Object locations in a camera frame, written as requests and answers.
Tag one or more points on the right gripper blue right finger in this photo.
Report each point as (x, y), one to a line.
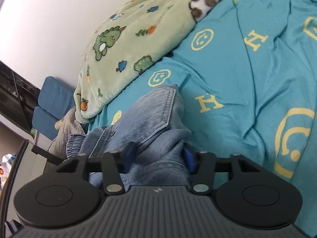
(201, 167)

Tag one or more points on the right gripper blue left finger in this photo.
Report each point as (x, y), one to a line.
(113, 165)

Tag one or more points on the blue denim jeans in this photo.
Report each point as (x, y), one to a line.
(154, 124)

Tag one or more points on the grey cloth on chair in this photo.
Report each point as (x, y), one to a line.
(70, 126)

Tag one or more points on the yellow plush toy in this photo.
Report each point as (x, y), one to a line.
(58, 124)

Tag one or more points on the white desk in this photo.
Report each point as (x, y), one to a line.
(26, 167)

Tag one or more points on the blue folded cushion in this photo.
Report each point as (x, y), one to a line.
(54, 101)

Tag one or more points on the tissue box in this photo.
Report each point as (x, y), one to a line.
(8, 160)

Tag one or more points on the teal smiley bed sheet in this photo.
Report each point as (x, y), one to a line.
(247, 75)

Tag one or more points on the dark window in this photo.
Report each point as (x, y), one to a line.
(18, 98)

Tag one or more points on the green cartoon fleece blanket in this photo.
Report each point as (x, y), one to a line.
(127, 44)

